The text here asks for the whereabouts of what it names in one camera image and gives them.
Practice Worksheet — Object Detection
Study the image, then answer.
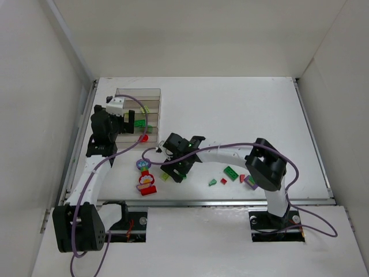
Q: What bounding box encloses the small lime green brick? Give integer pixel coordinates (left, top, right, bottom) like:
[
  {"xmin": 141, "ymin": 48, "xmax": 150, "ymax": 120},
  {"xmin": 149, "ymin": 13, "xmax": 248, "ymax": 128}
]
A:
[{"xmin": 160, "ymin": 173, "xmax": 170, "ymax": 182}]

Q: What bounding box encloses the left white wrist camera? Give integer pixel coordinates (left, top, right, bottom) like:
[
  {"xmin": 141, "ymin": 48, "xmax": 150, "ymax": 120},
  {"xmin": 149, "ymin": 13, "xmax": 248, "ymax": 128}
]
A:
[{"xmin": 106, "ymin": 96, "xmax": 125, "ymax": 117}]

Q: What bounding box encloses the clear compartment organizer tray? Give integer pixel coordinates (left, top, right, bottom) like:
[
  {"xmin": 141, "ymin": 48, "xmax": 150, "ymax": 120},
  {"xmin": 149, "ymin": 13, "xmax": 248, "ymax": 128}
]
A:
[{"xmin": 115, "ymin": 88, "xmax": 161, "ymax": 149}]

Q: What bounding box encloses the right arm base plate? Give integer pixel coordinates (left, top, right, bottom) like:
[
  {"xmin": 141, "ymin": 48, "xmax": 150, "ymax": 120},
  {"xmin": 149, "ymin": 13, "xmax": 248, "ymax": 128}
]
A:
[{"xmin": 248, "ymin": 209, "xmax": 305, "ymax": 242}]

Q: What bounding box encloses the purple red flower lego stack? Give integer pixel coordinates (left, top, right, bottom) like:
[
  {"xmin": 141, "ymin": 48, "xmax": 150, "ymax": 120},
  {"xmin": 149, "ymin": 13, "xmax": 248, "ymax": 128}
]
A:
[{"xmin": 136, "ymin": 159, "xmax": 157, "ymax": 196}]

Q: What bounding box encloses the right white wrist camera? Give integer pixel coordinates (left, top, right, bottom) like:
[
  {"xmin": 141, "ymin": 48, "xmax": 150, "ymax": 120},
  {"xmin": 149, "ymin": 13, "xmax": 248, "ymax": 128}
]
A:
[{"xmin": 155, "ymin": 140, "xmax": 170, "ymax": 155}]

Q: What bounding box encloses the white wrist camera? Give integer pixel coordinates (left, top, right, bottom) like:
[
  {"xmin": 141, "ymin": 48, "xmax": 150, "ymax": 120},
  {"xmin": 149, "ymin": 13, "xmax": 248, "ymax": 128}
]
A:
[
  {"xmin": 106, "ymin": 96, "xmax": 125, "ymax": 117},
  {"xmin": 155, "ymin": 140, "xmax": 170, "ymax": 155}
]

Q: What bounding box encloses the red slope piece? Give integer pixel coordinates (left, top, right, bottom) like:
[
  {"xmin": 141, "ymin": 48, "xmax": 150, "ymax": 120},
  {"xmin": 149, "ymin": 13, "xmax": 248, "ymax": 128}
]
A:
[{"xmin": 239, "ymin": 174, "xmax": 246, "ymax": 183}]

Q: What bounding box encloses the green 2x4 brick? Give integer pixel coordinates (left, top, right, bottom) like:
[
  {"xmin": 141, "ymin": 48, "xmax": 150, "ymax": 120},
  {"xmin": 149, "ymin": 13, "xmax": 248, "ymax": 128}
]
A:
[
  {"xmin": 134, "ymin": 119, "xmax": 147, "ymax": 128},
  {"xmin": 223, "ymin": 166, "xmax": 239, "ymax": 181}
]

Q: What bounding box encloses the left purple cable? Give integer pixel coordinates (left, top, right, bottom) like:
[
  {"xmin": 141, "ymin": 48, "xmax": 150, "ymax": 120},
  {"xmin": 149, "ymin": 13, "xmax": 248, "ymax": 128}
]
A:
[{"xmin": 70, "ymin": 94, "xmax": 149, "ymax": 277}]

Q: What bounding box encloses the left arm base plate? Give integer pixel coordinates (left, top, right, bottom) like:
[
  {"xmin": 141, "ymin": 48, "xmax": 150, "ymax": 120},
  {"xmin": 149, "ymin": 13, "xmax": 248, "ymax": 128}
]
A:
[{"xmin": 92, "ymin": 201, "xmax": 148, "ymax": 243}]

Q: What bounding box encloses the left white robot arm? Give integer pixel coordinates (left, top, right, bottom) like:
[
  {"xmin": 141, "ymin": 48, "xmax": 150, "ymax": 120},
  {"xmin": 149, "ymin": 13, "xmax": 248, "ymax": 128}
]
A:
[{"xmin": 52, "ymin": 99, "xmax": 135, "ymax": 253}]

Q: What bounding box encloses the purple cable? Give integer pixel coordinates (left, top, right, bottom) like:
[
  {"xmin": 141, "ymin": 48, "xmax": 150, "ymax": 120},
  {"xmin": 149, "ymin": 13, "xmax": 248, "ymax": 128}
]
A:
[
  {"xmin": 70, "ymin": 94, "xmax": 149, "ymax": 277},
  {"xmin": 141, "ymin": 143, "xmax": 338, "ymax": 238}
]

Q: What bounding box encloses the small green wedge piece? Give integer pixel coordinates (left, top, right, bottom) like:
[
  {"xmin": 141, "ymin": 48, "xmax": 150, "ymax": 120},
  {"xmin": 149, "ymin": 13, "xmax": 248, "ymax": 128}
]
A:
[{"xmin": 208, "ymin": 179, "xmax": 217, "ymax": 186}]

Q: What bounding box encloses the aluminium front rail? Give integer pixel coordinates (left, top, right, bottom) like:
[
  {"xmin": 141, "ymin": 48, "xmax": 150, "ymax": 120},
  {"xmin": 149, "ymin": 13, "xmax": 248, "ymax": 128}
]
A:
[{"xmin": 62, "ymin": 199, "xmax": 337, "ymax": 208}]

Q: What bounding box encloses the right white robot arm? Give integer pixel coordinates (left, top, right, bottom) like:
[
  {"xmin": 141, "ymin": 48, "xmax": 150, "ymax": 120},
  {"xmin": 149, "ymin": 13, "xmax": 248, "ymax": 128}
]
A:
[{"xmin": 159, "ymin": 133, "xmax": 289, "ymax": 218}]

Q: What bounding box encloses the small red lego piece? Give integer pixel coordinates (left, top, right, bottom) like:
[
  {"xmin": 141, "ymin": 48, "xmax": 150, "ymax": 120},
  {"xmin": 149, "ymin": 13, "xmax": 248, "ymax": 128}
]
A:
[{"xmin": 138, "ymin": 134, "xmax": 149, "ymax": 143}]

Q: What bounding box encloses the purple green lego stack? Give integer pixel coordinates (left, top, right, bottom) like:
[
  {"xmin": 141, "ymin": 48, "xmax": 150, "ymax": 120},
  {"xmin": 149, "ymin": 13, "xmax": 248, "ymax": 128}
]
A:
[{"xmin": 244, "ymin": 175, "xmax": 258, "ymax": 190}]

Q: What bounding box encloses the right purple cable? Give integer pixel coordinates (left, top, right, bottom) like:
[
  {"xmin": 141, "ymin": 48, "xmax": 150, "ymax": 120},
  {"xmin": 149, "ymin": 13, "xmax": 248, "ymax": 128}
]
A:
[{"xmin": 141, "ymin": 143, "xmax": 338, "ymax": 238}]

